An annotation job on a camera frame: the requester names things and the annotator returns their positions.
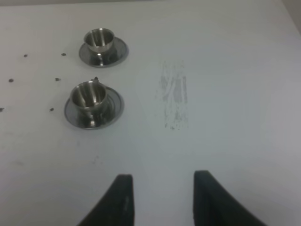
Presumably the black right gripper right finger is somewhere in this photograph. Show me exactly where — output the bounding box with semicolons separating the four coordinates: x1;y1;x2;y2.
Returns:
193;170;265;226

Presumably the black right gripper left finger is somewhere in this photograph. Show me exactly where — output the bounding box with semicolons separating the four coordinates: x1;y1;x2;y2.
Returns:
79;174;135;226

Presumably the near stainless steel saucer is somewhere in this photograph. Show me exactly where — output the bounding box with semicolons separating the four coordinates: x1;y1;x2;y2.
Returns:
64;87;124;129

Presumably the stainless steel saucer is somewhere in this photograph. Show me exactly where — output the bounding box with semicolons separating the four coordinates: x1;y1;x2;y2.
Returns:
79;37;129;68
64;87;124;129

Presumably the near stainless steel teacup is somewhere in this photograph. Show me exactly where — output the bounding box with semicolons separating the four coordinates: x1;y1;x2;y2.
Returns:
70;81;108;109

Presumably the stainless steel teacup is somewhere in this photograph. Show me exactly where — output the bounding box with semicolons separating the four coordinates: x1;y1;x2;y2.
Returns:
84;28;115;54
70;81;108;109

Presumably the far stainless steel saucer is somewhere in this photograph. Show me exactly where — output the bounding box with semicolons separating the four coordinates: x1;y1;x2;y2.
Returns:
79;37;129;68

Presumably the far stainless steel teacup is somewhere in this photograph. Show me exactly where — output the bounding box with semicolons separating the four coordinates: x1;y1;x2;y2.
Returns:
84;28;115;54

